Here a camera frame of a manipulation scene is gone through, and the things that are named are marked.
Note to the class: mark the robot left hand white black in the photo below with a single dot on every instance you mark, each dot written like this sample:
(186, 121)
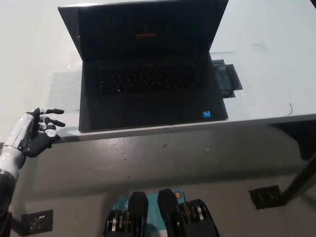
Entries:
(29, 145)

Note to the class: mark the dark grey laptop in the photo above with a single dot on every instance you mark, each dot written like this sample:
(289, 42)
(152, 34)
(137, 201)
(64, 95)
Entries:
(148, 103)

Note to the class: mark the black ribbed robot body block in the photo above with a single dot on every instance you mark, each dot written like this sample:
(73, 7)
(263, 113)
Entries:
(135, 209)
(195, 219)

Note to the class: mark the black table leg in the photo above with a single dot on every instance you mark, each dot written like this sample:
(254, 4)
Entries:
(300, 180)

